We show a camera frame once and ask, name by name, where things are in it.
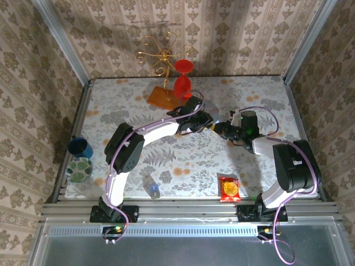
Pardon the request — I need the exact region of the red goblet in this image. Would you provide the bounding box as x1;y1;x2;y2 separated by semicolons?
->
173;59;194;100

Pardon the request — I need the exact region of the floral table mat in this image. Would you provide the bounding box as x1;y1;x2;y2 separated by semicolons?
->
65;76;320;199

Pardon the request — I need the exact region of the red yellow snack packet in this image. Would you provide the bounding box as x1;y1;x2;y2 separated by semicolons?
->
217;176;241;203

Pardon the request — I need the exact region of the small controller board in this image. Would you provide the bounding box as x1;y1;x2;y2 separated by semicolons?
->
257;226;278;239
102;226;126;241

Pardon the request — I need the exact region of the dark blue mug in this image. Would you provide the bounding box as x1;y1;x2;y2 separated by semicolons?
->
68;135;94;161

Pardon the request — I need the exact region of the grey vented metal tray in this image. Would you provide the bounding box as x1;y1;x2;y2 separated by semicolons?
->
29;217;355;266

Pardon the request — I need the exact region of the green leaf patterned cup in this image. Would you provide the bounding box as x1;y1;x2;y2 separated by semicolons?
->
65;157;94;183

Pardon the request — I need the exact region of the gold wire stand wooden base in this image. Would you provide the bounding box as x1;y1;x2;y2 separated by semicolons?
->
134;32;195;111

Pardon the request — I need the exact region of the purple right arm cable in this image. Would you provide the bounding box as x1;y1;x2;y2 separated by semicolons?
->
241;106;320;264

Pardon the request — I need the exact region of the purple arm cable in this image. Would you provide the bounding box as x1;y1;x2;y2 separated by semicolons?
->
101;90;206;244
241;106;320;264

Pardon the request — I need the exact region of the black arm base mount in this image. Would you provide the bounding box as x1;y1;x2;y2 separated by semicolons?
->
90;204;139;223
237;204;288;222

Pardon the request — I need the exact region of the aluminium table frame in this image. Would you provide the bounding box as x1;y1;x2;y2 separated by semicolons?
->
41;74;341;224

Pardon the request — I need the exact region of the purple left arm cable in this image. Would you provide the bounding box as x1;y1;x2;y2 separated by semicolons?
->
101;90;206;244

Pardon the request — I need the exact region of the aluminium corner post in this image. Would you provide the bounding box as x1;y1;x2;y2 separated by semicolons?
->
32;0;91;83
282;0;338;84

